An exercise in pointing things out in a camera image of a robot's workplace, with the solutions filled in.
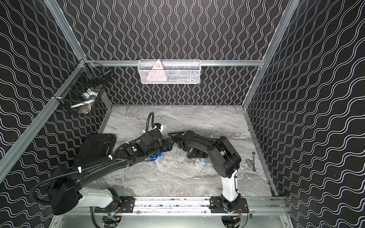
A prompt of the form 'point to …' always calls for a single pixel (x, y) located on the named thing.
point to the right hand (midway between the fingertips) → (200, 155)
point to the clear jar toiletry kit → (201, 162)
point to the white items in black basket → (87, 98)
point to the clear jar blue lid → (157, 158)
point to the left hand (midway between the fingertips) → (169, 138)
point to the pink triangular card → (157, 73)
